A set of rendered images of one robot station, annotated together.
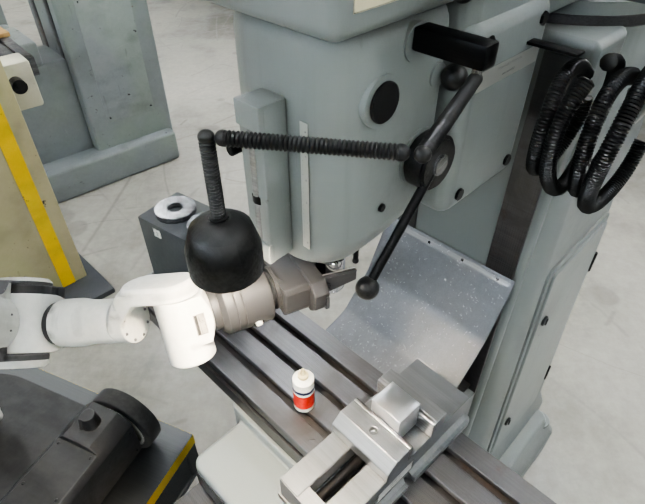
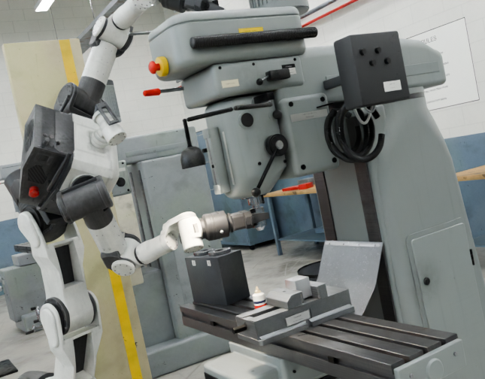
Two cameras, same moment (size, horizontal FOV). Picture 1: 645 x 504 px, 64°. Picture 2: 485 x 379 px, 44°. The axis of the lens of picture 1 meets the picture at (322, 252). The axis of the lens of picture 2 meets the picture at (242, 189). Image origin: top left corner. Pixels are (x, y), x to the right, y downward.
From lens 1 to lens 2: 1.45 m
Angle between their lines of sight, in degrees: 40
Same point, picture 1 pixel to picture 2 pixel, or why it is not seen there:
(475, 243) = (361, 231)
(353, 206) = (245, 159)
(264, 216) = (216, 171)
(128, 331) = (168, 241)
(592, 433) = not seen: outside the picture
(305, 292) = (241, 217)
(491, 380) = not seen: hidden behind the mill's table
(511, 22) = (301, 98)
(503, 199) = (360, 195)
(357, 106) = (237, 121)
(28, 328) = (128, 250)
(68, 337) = (143, 250)
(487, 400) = not seen: hidden behind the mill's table
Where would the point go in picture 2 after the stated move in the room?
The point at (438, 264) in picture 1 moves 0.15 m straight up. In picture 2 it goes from (349, 253) to (341, 213)
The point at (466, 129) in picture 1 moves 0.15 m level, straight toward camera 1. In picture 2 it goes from (293, 136) to (271, 140)
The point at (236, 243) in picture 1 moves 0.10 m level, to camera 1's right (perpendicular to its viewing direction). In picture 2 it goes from (193, 150) to (225, 143)
